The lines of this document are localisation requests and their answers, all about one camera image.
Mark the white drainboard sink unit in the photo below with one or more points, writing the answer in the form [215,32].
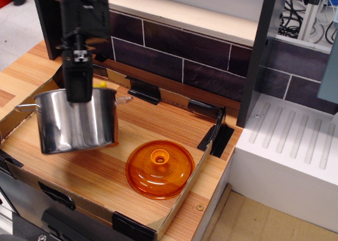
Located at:
[286,159]

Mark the brass screw grommet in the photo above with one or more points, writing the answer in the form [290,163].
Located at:
[199,207]

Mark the wooden shelf with dark posts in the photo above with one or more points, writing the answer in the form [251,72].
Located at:
[208,56]

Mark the yellow plastic banana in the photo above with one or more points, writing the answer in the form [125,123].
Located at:
[100,85]

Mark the orange glass lid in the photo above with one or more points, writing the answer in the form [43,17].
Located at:
[159,169]

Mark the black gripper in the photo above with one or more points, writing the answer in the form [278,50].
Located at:
[84,22]

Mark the stainless steel pot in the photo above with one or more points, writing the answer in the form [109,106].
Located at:
[65,126]

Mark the cardboard fence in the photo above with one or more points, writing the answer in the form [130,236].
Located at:
[85,195]

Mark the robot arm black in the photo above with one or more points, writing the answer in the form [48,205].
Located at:
[84,24]

